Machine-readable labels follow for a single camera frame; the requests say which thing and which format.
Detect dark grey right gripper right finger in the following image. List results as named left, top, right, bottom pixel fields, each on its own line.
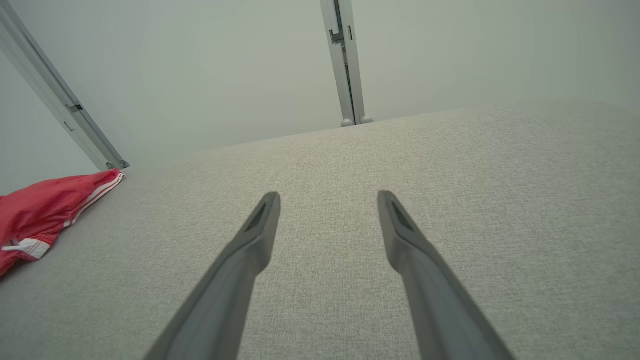
left=377, top=190, right=516, bottom=360

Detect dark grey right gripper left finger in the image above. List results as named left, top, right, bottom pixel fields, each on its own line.
left=144, top=191, right=282, bottom=360

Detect red shorts with white stripe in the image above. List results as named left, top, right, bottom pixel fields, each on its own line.
left=0, top=168, right=126, bottom=278

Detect grey double partition post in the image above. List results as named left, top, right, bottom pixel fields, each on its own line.
left=320, top=0, right=374, bottom=128

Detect grey slanted partition post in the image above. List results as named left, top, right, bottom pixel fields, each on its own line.
left=0, top=0, right=131, bottom=171

